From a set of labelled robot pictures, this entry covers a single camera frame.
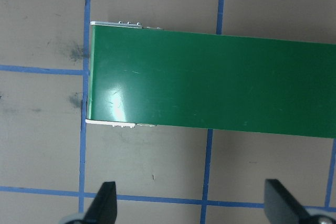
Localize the green conveyor belt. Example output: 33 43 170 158
85 20 336 140

